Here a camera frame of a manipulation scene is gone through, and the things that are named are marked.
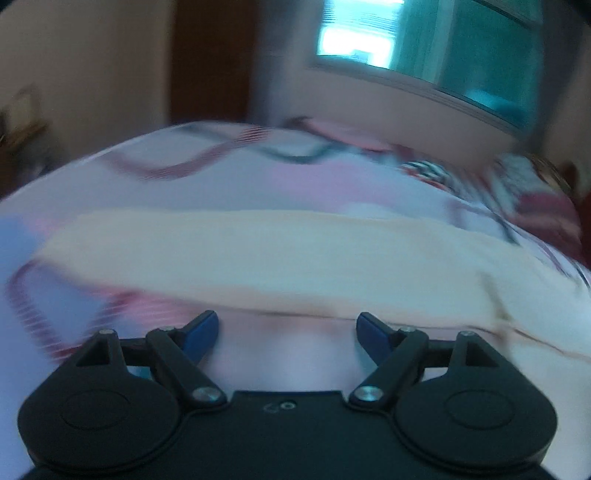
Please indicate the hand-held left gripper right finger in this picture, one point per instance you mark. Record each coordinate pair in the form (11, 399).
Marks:
(371, 337)

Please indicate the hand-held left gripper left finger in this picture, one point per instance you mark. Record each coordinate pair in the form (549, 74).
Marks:
(203, 330)

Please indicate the cream small garment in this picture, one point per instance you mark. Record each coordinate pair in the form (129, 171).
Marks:
(277, 258)

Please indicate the pink patterned bed sheet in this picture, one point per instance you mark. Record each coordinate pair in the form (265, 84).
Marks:
(277, 184)

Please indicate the striped pillow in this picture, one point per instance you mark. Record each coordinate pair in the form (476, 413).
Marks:
(428, 172)

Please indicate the red and white cloth pile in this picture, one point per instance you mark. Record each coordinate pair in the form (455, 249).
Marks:
(538, 198)

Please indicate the wooden nightstand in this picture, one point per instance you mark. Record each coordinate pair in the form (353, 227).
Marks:
(21, 147)

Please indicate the brown wooden door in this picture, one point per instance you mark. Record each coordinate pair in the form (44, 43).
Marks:
(210, 60)

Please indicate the pale item on nightstand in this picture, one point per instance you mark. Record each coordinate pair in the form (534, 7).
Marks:
(21, 104)

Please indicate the window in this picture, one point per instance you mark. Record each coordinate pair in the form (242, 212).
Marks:
(461, 50)

